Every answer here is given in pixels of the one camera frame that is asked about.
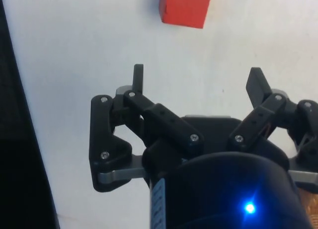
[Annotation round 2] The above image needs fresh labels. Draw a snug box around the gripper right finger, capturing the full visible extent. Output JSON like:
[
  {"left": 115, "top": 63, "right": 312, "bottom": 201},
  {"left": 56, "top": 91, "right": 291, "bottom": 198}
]
[{"left": 228, "top": 67, "right": 318, "bottom": 186}]

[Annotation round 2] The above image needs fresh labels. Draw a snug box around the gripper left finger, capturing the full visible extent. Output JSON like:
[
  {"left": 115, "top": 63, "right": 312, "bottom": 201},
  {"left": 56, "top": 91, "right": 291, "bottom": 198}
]
[{"left": 88, "top": 64, "right": 205, "bottom": 193}]

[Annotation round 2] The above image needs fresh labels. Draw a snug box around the wicker basket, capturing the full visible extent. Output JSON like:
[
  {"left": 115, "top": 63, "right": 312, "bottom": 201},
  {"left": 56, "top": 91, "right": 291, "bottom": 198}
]
[{"left": 297, "top": 186, "right": 318, "bottom": 229}]

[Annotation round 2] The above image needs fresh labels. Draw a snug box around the red cube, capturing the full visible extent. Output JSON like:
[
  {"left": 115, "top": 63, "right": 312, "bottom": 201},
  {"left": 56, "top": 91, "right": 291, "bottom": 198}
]
[{"left": 158, "top": 0, "right": 214, "bottom": 29}]

